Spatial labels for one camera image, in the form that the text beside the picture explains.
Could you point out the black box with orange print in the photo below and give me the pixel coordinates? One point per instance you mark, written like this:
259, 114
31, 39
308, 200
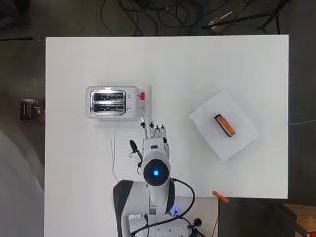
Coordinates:
31, 110

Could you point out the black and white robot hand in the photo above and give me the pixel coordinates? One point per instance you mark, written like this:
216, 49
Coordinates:
156, 146

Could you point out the white flat box under toaster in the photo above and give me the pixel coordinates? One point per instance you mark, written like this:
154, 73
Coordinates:
149, 105

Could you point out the wooden crate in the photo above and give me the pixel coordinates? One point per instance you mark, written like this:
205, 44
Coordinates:
301, 220

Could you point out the black power brick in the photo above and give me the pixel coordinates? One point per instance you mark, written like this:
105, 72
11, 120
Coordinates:
197, 232

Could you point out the steel toaster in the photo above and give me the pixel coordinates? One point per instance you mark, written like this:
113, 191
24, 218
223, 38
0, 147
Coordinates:
108, 102

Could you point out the black block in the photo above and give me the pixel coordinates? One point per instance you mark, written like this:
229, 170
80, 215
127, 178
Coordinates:
225, 125

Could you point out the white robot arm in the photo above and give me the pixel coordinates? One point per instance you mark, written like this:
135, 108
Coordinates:
157, 173

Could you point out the white hanging sheet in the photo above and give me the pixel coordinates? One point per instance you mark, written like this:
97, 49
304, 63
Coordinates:
16, 197

